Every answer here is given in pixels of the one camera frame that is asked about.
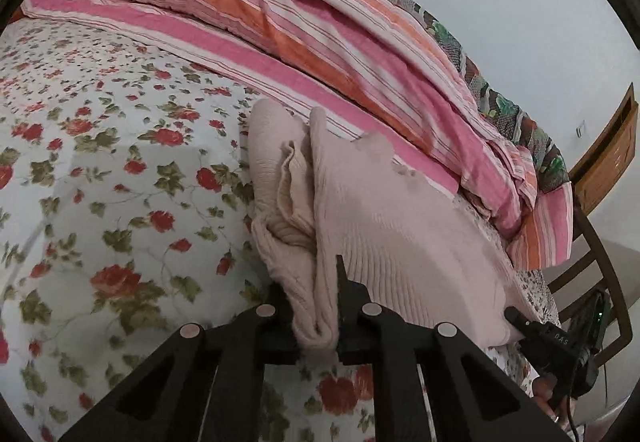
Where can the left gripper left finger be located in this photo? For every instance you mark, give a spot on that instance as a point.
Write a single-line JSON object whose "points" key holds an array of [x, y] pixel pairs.
{"points": [[201, 384]]}

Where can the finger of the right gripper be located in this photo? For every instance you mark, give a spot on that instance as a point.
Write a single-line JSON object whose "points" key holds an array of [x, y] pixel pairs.
{"points": [[517, 319]]}

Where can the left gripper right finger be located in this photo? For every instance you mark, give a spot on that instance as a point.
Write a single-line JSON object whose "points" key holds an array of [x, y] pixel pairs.
{"points": [[432, 384]]}

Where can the pink knitted sweater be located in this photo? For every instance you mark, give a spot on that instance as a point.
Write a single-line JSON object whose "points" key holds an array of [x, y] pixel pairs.
{"points": [[325, 206]]}

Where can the right hand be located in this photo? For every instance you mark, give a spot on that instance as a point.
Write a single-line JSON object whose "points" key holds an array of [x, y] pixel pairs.
{"points": [[543, 387]]}

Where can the floral patchwork blanket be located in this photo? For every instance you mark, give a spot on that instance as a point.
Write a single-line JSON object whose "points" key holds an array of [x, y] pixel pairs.
{"points": [[510, 120]]}

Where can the brown wooden door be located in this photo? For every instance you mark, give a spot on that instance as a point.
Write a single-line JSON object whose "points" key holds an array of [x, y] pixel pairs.
{"points": [[607, 159]]}

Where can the floral bed sheet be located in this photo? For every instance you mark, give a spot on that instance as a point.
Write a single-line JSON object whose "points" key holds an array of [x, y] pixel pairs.
{"points": [[126, 205]]}

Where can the pink orange striped quilt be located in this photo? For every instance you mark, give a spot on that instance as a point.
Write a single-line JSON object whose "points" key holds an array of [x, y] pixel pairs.
{"points": [[376, 55]]}

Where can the white wall switch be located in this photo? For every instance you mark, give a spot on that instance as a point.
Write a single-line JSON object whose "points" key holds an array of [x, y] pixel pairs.
{"points": [[580, 130]]}

